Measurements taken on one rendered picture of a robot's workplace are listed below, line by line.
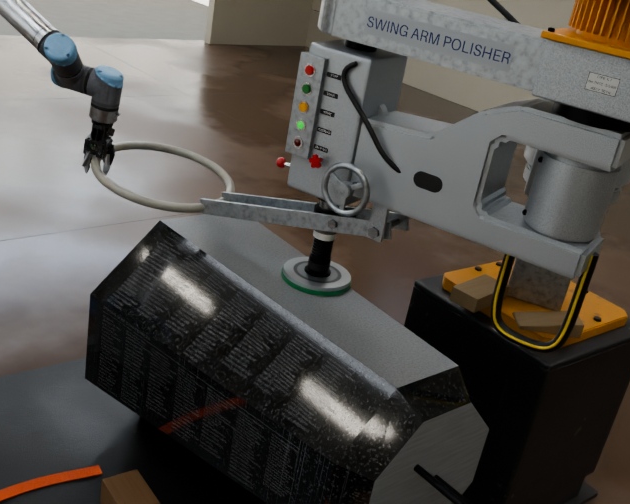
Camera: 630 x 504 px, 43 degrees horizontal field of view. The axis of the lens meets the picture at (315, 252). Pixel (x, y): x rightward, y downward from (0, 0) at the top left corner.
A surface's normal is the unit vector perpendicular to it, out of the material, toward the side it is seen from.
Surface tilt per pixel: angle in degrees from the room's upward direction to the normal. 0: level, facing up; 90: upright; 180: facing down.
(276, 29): 90
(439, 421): 90
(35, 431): 0
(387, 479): 90
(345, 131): 90
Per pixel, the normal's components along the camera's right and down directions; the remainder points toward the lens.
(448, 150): -0.54, 0.25
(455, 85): -0.74, 0.15
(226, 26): 0.65, 0.41
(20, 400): 0.17, -0.90
